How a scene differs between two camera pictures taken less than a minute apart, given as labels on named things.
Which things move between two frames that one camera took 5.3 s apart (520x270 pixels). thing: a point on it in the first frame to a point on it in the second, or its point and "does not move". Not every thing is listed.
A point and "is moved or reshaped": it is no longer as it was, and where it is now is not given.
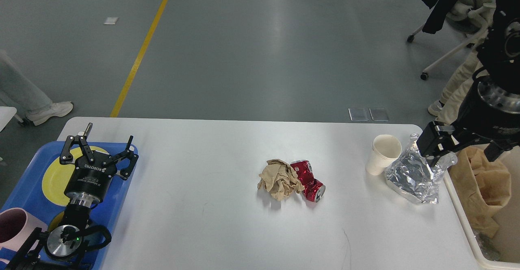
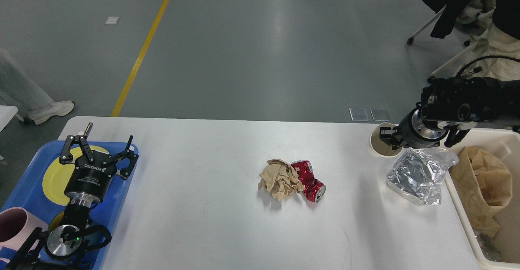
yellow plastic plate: [59, 218] to [56, 174]
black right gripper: [488, 114] to [407, 137]
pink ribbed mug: [16, 225] does not move
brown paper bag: [483, 186] does not move
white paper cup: [386, 149] is moved or reshaped
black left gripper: [89, 180] does not move
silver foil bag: [416, 175] does not move
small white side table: [6, 113] does not move
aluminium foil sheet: [486, 246] does not move
